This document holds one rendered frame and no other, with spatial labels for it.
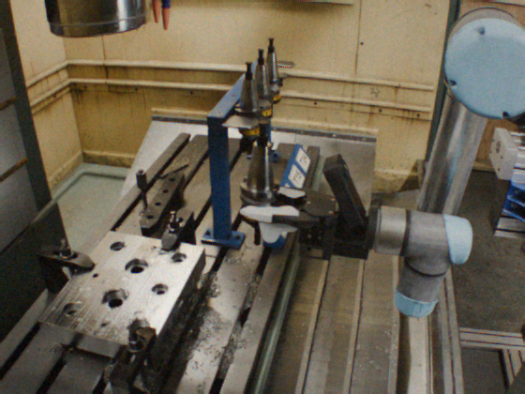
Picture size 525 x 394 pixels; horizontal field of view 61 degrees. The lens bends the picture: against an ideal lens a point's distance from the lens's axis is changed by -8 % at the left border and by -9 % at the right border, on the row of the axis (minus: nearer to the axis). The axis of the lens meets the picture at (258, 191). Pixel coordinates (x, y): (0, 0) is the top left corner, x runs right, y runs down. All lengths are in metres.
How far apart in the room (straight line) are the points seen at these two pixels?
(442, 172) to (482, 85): 0.26
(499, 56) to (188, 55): 1.40
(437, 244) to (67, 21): 0.62
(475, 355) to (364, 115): 1.00
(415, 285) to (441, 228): 0.11
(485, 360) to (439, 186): 1.21
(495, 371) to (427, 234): 1.25
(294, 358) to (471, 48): 0.76
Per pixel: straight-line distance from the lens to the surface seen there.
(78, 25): 0.70
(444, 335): 1.16
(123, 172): 2.12
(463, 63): 0.61
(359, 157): 1.76
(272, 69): 1.23
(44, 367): 0.98
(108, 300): 0.95
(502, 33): 0.60
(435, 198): 0.86
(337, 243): 0.77
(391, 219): 0.75
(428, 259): 0.77
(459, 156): 0.82
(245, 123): 1.00
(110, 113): 2.09
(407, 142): 1.82
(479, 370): 1.92
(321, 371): 1.11
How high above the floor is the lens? 1.62
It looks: 32 degrees down
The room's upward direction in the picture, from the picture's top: straight up
